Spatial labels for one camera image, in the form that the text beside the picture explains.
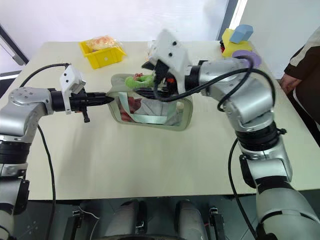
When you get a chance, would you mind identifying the purple foam disc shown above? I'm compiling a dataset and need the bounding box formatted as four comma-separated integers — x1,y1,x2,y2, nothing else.
230,49,262,69

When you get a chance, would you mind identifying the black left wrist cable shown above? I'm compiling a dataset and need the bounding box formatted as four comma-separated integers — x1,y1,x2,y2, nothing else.
19,63,72,88

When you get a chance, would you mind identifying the black right arm hanging cable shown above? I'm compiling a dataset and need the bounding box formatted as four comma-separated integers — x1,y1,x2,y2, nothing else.
228,137,259,240

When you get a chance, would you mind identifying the grey rounded robot leg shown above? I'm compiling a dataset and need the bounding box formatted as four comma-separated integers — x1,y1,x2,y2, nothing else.
174,199,210,240
103,199,148,240

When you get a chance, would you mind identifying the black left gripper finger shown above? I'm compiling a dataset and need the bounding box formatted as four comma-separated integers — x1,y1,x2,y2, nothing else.
87,97,115,106
87,91,114,99

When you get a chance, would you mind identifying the dark window frame bar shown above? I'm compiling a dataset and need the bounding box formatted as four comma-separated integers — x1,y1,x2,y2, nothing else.
0,23,30,67

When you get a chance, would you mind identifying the green plush keychain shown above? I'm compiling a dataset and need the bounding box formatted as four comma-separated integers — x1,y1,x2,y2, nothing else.
124,73,155,89

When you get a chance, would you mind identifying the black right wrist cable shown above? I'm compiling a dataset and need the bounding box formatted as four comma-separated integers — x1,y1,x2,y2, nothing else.
152,55,276,112

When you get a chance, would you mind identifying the bagged bread bun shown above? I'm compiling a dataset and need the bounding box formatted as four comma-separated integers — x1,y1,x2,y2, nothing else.
85,35,124,52

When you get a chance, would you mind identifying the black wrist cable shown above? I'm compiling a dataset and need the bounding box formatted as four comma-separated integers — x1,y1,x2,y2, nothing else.
19,63,72,88
152,55,276,112

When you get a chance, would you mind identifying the bystander bare hand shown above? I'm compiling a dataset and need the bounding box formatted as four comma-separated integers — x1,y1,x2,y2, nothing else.
279,72,301,95

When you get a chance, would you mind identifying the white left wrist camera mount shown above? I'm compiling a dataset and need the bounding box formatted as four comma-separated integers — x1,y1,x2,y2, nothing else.
59,64,87,115

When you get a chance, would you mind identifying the person in brown jacket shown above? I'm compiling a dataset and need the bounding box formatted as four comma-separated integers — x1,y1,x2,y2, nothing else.
279,24,320,161

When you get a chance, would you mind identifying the yellow foam block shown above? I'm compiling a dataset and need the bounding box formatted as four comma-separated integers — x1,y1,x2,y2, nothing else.
221,27,254,59

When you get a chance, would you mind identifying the black metal bracket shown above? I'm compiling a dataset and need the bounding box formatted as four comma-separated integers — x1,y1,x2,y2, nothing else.
208,205,226,240
65,206,85,240

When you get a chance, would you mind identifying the black left arm hanging cable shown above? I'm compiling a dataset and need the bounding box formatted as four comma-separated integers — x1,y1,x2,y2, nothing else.
36,124,57,240

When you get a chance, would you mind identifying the yellow plastic bin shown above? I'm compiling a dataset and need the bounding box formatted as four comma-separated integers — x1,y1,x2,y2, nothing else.
79,39,128,71

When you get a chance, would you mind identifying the clear plastic bag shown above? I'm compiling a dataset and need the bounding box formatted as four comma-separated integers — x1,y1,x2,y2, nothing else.
145,40,158,64

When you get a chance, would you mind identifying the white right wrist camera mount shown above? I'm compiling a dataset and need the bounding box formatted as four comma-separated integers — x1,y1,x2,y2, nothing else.
150,29,193,94

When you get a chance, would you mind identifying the black arm hanging cable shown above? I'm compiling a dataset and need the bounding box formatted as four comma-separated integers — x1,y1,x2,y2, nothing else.
228,137,259,240
36,124,57,240

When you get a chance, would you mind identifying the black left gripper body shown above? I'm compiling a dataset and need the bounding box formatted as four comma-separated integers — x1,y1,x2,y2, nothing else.
67,86,91,124

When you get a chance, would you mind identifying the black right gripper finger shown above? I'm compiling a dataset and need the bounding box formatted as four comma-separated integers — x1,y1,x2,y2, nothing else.
138,91,179,103
133,86,163,95

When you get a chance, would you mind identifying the blue foam block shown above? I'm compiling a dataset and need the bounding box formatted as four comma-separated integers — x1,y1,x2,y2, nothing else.
229,24,254,45

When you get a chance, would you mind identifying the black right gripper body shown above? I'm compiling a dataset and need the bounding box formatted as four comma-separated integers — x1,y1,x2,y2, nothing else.
141,60,181,97

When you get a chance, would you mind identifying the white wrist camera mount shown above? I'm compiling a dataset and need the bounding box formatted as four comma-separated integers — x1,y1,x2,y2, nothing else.
59,64,87,115
150,29,193,94

